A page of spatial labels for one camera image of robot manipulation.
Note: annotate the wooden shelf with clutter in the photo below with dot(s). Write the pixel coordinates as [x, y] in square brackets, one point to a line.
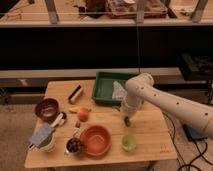
[105, 13]

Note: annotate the dark red bowl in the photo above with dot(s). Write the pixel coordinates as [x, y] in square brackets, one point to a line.
[47, 110]

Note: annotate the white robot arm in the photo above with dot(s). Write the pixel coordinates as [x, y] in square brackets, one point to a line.
[140, 88]

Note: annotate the white mug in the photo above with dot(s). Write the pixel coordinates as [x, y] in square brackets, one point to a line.
[50, 145]

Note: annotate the light green cup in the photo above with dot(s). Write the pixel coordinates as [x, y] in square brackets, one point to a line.
[128, 142]

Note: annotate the orange bowl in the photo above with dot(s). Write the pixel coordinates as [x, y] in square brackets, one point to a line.
[96, 140]

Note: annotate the white handled utensil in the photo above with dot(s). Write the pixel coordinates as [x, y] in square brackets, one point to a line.
[60, 120]

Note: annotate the green plastic tray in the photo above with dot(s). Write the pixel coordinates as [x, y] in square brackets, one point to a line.
[103, 87]

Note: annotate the yellow banana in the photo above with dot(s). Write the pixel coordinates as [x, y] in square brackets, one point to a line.
[76, 109]

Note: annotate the glass cup with dark contents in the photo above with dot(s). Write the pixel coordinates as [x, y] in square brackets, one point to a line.
[73, 146]

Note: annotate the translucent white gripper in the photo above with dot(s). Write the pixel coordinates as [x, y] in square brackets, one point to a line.
[129, 106]

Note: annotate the orange fruit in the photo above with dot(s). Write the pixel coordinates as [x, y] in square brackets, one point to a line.
[83, 114]

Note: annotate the white crumpled cloth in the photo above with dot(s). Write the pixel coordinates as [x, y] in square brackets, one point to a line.
[118, 91]

